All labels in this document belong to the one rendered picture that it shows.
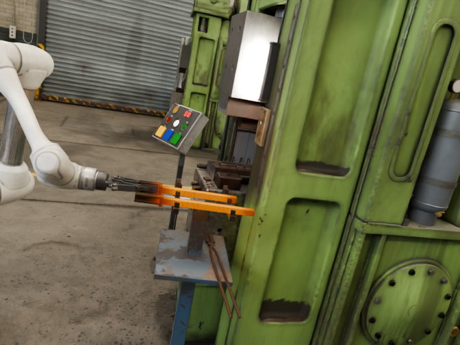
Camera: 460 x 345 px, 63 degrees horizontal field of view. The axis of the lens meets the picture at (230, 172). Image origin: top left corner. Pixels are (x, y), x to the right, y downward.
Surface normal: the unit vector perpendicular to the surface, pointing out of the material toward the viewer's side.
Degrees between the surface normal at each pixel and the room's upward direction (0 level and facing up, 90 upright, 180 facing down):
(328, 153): 89
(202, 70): 89
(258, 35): 90
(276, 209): 90
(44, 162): 69
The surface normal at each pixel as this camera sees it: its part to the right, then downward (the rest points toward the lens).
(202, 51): 0.16, 0.27
